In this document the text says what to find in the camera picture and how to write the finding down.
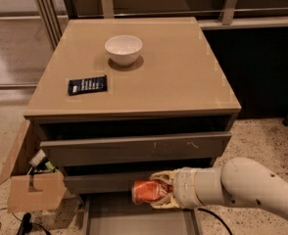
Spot black floor cable left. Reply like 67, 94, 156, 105
0, 207, 52, 235

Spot top grey drawer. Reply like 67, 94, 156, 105
40, 131, 231, 166

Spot red coke can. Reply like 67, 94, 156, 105
132, 180, 172, 205

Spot black floor cable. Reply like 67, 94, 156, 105
0, 207, 52, 235
197, 207, 234, 235

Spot middle grey drawer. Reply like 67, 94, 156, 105
63, 166, 215, 195

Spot tan drawer cabinet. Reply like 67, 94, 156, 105
24, 16, 242, 201

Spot brown cardboard box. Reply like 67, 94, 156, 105
0, 120, 67, 213

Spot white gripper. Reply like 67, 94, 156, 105
150, 167, 198, 210

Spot black floor cable right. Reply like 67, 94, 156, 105
197, 207, 234, 235

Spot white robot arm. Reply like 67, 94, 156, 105
151, 158, 288, 221

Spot items inside cardboard box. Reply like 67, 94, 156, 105
28, 150, 57, 175

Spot metal railing frame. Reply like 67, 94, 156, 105
35, 0, 288, 45

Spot white ceramic bowl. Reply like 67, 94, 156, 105
105, 35, 143, 67

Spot bottom grey open drawer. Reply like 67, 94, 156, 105
81, 192, 203, 235

